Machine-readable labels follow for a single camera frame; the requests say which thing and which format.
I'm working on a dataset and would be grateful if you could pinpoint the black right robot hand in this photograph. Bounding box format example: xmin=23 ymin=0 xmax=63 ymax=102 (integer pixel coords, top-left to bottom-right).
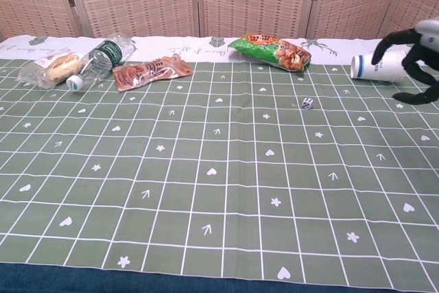
xmin=372 ymin=16 xmax=439 ymax=104

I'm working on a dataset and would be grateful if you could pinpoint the clear bag of bread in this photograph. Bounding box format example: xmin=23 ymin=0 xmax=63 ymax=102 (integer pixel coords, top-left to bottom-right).
xmin=17 ymin=51 xmax=91 ymax=90

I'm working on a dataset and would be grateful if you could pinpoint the green checked tablecloth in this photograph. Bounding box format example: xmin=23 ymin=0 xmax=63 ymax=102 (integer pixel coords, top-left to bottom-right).
xmin=0 ymin=34 xmax=439 ymax=290

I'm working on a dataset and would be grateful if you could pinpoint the clear plastic water bottle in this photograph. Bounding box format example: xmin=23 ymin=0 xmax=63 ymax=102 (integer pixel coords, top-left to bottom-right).
xmin=66 ymin=34 xmax=137 ymax=91

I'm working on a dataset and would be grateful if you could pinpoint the green snack bag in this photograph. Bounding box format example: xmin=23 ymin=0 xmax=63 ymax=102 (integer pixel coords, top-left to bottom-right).
xmin=228 ymin=34 xmax=312 ymax=73

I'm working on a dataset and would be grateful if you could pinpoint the brown sauce pouch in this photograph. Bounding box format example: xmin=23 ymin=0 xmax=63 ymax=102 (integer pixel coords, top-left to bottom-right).
xmin=112 ymin=54 xmax=193 ymax=93

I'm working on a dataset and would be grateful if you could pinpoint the blue cloth table cover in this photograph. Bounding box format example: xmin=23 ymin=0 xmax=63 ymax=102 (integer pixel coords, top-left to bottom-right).
xmin=0 ymin=261 xmax=439 ymax=293

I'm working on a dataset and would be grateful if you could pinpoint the white paper cup blue rim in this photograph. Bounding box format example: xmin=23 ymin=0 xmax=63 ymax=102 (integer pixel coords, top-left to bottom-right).
xmin=351 ymin=48 xmax=418 ymax=83

